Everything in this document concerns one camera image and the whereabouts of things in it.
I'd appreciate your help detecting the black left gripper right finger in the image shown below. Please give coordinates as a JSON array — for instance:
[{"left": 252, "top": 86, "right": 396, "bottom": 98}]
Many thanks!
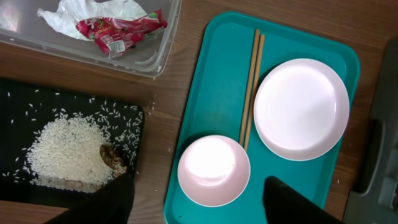
[{"left": 262, "top": 176, "right": 342, "bottom": 224}]

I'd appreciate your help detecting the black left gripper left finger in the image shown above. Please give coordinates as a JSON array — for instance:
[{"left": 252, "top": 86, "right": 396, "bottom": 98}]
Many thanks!
[{"left": 45, "top": 174, "right": 134, "bottom": 224}]

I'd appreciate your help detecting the brown food scrap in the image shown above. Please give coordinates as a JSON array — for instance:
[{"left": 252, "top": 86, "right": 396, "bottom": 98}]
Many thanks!
[{"left": 99, "top": 144, "right": 127, "bottom": 177}]

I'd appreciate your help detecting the white rice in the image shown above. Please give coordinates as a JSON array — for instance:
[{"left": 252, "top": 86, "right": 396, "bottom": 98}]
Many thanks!
[{"left": 21, "top": 113, "right": 131, "bottom": 193}]

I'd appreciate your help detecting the pink bowl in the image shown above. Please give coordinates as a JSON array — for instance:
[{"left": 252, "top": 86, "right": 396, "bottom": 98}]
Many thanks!
[{"left": 177, "top": 135, "right": 251, "bottom": 207}]

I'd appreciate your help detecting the red snack wrapper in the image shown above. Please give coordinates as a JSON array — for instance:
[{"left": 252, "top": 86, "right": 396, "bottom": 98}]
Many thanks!
[{"left": 76, "top": 9, "right": 167, "bottom": 54}]

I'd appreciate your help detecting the white napkin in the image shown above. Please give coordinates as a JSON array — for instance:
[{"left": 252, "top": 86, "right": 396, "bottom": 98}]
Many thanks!
[{"left": 37, "top": 0, "right": 147, "bottom": 41}]

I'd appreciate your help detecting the grey dishwasher rack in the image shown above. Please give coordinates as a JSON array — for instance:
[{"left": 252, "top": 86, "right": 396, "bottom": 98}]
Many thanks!
[{"left": 343, "top": 37, "right": 397, "bottom": 224}]

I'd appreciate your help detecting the black tray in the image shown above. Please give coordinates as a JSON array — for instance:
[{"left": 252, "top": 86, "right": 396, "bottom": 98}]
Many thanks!
[{"left": 1, "top": 79, "right": 144, "bottom": 208}]

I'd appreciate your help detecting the large white plate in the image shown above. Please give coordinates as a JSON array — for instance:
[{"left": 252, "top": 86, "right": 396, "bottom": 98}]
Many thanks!
[{"left": 254, "top": 58, "right": 350, "bottom": 161}]

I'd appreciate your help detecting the teal plastic tray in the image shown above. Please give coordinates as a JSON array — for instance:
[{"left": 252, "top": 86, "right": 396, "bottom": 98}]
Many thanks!
[{"left": 164, "top": 12, "right": 361, "bottom": 223}]

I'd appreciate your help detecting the wooden chopstick left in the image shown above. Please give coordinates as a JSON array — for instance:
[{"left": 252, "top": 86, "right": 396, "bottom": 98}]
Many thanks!
[{"left": 239, "top": 29, "right": 260, "bottom": 146}]

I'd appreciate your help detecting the clear plastic bin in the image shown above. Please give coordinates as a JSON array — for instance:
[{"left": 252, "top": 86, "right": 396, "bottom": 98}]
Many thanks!
[{"left": 1, "top": 0, "right": 182, "bottom": 77}]

